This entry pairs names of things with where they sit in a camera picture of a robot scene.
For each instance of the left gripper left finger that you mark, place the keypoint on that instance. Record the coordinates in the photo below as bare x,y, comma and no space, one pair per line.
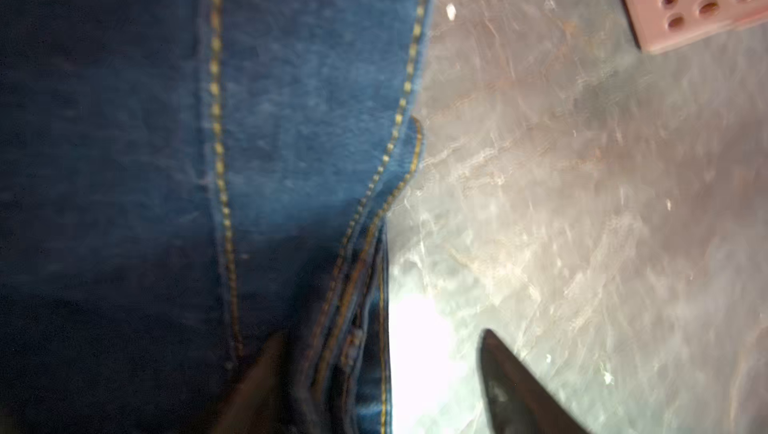
254,405

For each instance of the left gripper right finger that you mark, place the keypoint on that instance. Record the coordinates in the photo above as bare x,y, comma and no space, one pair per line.
515,401

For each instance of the dark denim button skirt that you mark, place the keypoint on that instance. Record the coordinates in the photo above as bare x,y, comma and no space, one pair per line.
181,180

